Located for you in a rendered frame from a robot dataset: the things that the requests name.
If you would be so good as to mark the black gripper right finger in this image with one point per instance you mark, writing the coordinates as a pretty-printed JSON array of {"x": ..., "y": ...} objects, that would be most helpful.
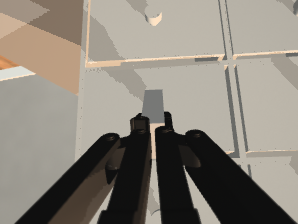
[{"x": 233, "y": 196}]

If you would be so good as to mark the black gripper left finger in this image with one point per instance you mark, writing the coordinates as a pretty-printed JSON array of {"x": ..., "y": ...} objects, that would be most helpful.
[{"x": 124, "y": 163}]

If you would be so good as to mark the white chest of drawers with wooden top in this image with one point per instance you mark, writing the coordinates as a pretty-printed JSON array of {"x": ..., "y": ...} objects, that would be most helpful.
[{"x": 239, "y": 156}]

